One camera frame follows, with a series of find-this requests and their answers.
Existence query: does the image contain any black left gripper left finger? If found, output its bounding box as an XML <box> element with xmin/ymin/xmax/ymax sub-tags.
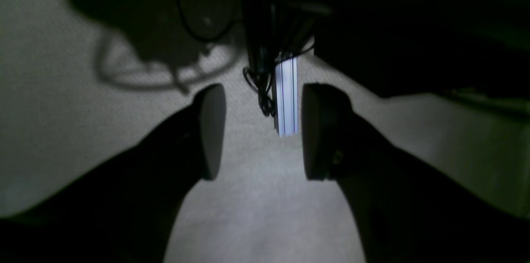
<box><xmin>1</xmin><ymin>84</ymin><xmax>226</xmax><ymax>263</ymax></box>

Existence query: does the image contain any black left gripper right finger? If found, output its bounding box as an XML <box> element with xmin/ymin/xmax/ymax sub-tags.
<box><xmin>301</xmin><ymin>83</ymin><xmax>530</xmax><ymax>263</ymax></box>

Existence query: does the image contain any aluminium extrusion post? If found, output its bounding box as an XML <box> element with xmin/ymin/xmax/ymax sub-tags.
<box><xmin>273</xmin><ymin>58</ymin><xmax>299</xmax><ymax>137</ymax></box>

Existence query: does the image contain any black cable bundle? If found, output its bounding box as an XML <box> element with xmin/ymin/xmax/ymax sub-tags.
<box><xmin>242</xmin><ymin>39</ymin><xmax>277</xmax><ymax>118</ymax></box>

